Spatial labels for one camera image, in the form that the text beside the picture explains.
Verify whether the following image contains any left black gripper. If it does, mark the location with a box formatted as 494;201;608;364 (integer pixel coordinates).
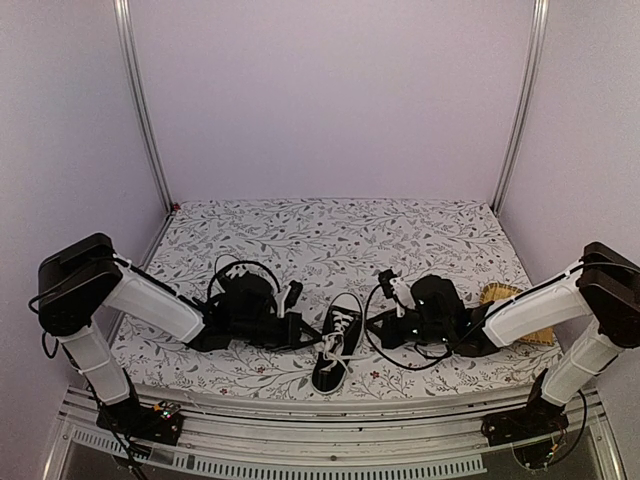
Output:
232;311;322;353

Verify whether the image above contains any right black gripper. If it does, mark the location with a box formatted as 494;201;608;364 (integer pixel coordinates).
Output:
365;308;451;350

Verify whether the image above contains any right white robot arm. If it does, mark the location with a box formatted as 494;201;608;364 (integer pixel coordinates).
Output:
363;242;639;436

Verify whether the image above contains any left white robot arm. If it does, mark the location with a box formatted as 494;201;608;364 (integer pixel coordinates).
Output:
28;233;321;434

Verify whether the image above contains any floral patterned table mat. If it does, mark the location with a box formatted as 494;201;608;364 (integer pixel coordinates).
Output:
112;199;561;401

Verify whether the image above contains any woven bamboo tray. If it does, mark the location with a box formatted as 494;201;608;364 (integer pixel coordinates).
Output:
479;282;554;346

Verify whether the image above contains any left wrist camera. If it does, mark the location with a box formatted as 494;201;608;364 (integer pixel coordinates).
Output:
276;280;303;318

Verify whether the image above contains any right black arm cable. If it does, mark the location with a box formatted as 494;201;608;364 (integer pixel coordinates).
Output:
363;289;476;371

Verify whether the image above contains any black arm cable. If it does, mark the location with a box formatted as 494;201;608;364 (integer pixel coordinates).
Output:
363;289;476;371
207;261;281;306

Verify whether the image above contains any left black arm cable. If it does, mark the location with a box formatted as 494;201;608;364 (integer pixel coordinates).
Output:
207;261;281;306

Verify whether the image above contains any front aluminium rail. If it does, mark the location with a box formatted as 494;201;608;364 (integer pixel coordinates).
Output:
49;384;616;479

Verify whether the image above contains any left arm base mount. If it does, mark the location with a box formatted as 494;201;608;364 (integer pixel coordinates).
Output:
96;391;185;446

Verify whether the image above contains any right aluminium frame post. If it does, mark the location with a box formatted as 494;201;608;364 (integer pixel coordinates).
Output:
491;0;550;218

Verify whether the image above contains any aluminium frame post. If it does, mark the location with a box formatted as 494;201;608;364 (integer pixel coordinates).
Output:
113;0;174;214
491;0;550;218

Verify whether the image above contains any left aluminium frame post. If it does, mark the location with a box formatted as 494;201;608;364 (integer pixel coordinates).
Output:
113;0;174;214

